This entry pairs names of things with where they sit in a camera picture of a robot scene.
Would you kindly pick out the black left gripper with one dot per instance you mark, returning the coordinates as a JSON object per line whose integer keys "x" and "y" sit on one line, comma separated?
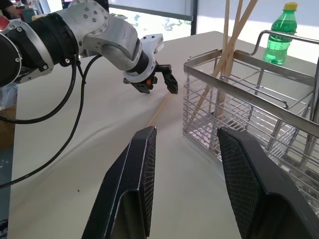
{"x": 152, "y": 80}

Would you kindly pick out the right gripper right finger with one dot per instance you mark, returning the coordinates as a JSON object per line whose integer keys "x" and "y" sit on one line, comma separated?
{"x": 259, "y": 194}

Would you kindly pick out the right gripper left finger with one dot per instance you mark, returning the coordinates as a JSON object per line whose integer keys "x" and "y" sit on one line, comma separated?
{"x": 129, "y": 189}

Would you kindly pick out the wooden chopstick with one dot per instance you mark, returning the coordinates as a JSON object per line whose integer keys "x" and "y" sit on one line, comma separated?
{"x": 243, "y": 21}
{"x": 159, "y": 109}
{"x": 235, "y": 22}

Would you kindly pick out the white tablecloth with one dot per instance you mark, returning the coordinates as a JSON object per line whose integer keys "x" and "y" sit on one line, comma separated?
{"x": 74, "y": 149}

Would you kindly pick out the green plastic soda bottle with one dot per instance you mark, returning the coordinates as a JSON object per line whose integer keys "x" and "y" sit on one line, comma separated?
{"x": 280, "y": 37}

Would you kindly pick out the brown cardboard box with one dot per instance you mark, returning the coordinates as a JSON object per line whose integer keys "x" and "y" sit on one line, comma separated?
{"x": 7, "y": 124}

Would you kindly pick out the bystander person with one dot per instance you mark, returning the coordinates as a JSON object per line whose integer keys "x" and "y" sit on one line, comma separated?
{"x": 8, "y": 7}

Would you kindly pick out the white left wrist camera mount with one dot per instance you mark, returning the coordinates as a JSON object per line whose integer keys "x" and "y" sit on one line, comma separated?
{"x": 152, "y": 42}

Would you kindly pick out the dark window post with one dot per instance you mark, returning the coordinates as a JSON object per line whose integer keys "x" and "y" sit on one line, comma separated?
{"x": 195, "y": 17}

